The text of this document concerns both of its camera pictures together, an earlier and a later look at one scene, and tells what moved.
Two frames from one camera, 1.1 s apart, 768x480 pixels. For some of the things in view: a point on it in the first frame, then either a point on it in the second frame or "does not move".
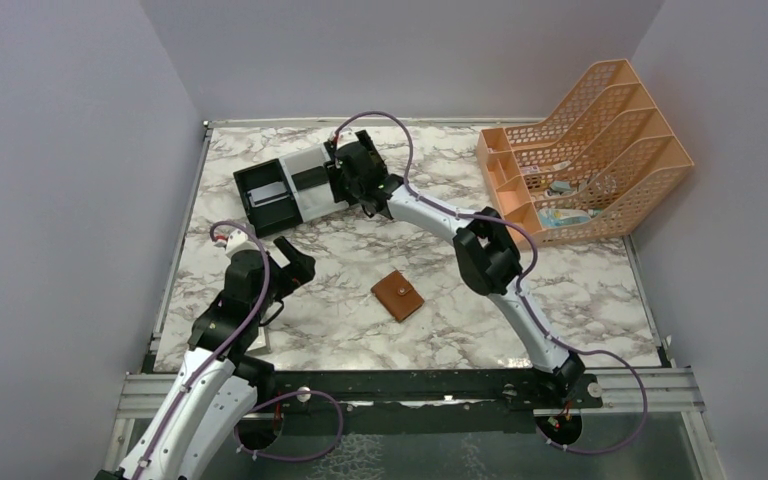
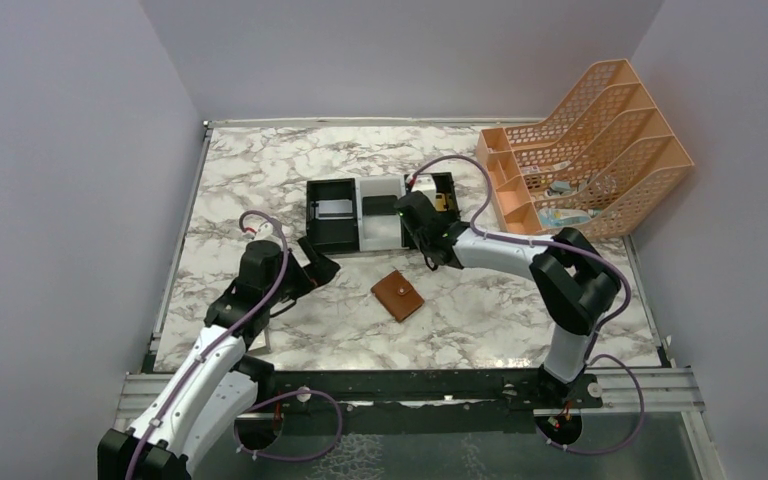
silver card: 268,194 -> 334,209
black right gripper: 339,176 -> 420,216
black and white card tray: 289,190 -> 353,215
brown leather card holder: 398,295 does not move
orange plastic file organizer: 601,158 does not move
